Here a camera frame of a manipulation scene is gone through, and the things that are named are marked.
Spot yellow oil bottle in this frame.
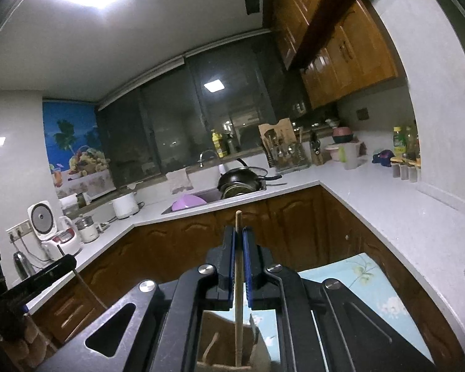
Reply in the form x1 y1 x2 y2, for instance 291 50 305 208
211 129 228 159

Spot white rice cooker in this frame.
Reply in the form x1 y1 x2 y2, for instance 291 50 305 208
27 200 83 261

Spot black wok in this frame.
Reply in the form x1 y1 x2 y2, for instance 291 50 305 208
216 158 288 199

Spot white plastic container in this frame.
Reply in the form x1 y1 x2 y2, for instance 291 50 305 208
325 141 364 170

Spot steel kettle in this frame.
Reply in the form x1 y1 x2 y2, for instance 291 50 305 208
13 250 36 280

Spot white wall socket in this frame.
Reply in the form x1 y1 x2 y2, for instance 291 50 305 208
7 219 34 243

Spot green label oil bottle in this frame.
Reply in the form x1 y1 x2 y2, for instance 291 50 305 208
392 126 408 160

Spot hanging dish towel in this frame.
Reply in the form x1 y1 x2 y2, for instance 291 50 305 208
165 167 195 195

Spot purple plastic basin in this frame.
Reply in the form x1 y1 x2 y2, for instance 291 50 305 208
171 195 208 213

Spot blue purple toy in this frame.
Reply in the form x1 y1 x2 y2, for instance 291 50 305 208
371 149 396 166

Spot knife block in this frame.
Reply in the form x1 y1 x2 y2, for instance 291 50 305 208
309 131 329 166

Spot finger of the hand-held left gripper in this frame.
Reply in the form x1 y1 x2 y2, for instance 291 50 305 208
8 256 78 313

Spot steel sink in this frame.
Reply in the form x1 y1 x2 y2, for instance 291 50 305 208
161 187 269 216

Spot amber oil bottle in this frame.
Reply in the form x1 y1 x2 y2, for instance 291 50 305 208
405 126 420 160

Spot wooden cutting board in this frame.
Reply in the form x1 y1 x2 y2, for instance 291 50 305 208
258 118 295 168

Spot wooden wall cabinets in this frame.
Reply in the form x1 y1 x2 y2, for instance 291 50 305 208
263 0 400 110

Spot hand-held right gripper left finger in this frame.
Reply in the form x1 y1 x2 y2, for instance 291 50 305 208
35 227 236 372

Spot white electric cooker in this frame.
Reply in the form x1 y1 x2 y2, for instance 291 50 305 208
111 191 141 220

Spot blue floral tablecloth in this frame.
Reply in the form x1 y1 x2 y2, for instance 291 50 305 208
252 254 435 372

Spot stacked bowls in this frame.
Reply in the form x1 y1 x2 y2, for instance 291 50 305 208
331 122 356 144

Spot fruit print wall poster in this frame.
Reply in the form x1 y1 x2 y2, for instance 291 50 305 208
42 100 117 199

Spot utensil drying rack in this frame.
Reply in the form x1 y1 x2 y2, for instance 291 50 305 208
267 139 311 174

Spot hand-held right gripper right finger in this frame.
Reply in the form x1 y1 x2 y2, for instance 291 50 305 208
242 228 438 372

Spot row of spice jars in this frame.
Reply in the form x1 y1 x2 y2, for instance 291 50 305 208
390 154 422 184

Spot chrome faucet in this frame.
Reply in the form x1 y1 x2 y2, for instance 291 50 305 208
198 149 218 168

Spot wooden utensil holder box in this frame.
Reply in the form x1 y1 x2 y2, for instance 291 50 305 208
196 310 272 372

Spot dark kitchen window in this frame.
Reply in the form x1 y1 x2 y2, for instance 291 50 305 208
96 31 297 191

